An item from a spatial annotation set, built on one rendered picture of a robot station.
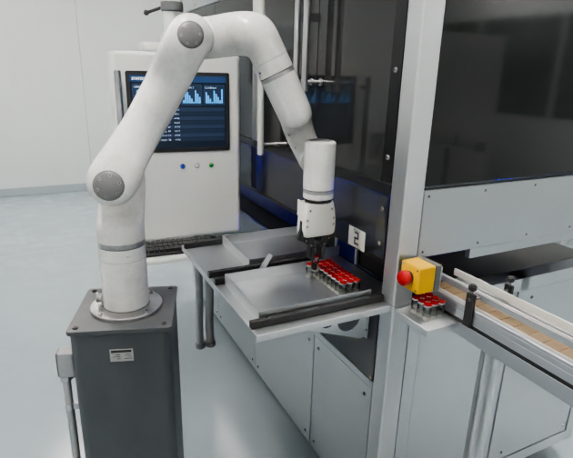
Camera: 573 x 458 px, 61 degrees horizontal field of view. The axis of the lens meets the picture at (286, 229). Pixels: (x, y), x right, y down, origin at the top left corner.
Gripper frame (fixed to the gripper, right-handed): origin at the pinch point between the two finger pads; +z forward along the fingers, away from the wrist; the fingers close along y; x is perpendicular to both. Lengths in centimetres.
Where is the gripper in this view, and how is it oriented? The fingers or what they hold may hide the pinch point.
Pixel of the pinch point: (316, 252)
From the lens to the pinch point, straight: 138.6
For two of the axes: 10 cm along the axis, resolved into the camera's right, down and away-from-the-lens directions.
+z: -0.2, 9.5, 3.1
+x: 4.4, 2.8, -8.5
